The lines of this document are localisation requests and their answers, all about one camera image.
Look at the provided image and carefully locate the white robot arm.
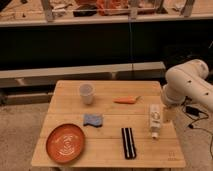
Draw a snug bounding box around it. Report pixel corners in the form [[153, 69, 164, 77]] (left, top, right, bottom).
[[161, 59, 213, 123]]

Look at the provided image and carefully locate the orange ceramic bowl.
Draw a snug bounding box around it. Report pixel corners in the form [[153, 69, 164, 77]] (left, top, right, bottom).
[[46, 124, 85, 164]]

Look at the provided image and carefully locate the white lotion bottle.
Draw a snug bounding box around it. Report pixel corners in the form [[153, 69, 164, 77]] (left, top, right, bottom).
[[149, 104, 161, 139]]

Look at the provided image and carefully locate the orange toy carrot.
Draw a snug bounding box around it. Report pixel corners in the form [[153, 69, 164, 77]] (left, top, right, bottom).
[[113, 96, 141, 104]]

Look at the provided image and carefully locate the wooden folding table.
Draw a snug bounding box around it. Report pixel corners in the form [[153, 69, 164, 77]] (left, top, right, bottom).
[[31, 80, 186, 168]]

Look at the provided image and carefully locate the blue sponge cloth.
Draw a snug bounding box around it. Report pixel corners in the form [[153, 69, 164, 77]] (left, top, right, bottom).
[[83, 114, 103, 127]]

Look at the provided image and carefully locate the orange object on shelf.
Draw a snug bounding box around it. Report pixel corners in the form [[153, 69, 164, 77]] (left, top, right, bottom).
[[74, 0, 158, 16]]

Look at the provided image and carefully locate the black power cable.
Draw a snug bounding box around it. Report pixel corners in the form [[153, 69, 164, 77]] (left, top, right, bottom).
[[181, 99, 213, 158]]

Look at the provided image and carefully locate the long metal bench rail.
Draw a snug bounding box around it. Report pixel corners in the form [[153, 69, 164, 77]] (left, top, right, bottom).
[[0, 62, 166, 88]]

